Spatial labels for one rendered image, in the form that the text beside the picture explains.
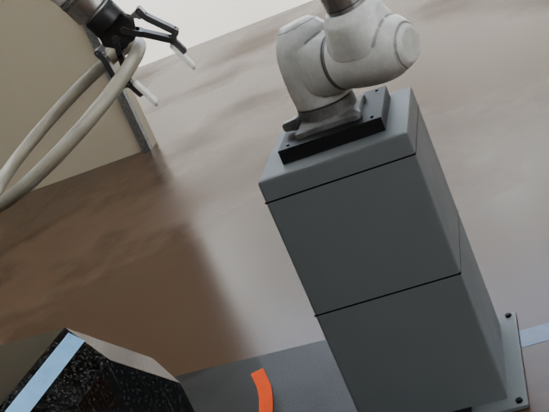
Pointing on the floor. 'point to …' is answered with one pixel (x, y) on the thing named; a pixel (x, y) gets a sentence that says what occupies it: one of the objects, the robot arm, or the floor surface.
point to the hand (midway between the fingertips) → (169, 78)
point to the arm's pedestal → (395, 273)
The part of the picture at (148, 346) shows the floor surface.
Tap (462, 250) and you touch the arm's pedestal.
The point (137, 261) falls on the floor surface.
